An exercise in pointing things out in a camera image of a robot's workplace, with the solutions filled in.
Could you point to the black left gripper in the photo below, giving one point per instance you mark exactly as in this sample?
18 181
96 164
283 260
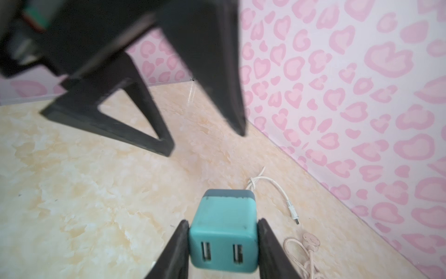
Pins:
77 38

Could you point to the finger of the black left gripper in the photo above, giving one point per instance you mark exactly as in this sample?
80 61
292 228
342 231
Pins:
205 35

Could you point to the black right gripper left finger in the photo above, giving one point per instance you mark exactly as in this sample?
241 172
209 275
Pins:
173 263

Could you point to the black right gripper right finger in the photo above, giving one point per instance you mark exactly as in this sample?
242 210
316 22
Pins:
273 261

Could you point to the teal plug adapter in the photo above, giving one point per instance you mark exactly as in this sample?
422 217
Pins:
223 234

